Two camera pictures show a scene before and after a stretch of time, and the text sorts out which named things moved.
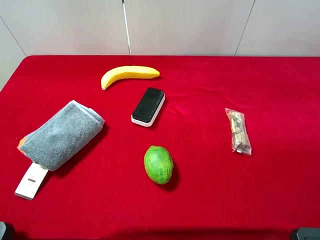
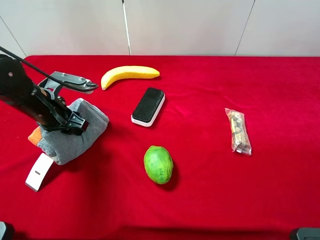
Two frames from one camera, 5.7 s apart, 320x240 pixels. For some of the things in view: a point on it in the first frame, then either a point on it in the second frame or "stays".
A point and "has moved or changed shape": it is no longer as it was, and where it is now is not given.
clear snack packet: (240, 141) stays
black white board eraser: (146, 110) stays
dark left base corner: (2, 229) stays
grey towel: (51, 144) has moved or changed shape
